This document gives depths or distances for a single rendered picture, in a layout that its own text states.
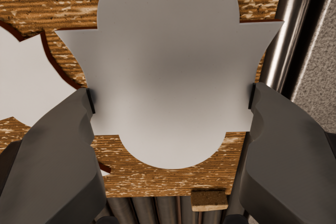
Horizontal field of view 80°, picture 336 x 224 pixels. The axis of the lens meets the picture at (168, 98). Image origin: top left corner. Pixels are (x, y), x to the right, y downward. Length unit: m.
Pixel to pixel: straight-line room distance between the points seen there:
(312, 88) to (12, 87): 0.34
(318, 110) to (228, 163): 0.14
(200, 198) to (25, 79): 0.30
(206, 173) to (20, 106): 0.27
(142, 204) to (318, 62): 0.38
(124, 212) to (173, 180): 0.18
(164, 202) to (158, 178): 0.11
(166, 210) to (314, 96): 0.34
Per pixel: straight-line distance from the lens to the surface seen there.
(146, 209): 0.48
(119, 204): 0.47
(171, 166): 0.16
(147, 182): 0.36
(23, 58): 0.24
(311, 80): 0.30
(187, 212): 0.49
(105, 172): 0.33
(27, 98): 0.27
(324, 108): 0.34
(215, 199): 0.38
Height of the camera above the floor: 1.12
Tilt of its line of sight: 55 degrees down
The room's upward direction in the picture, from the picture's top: 180 degrees counter-clockwise
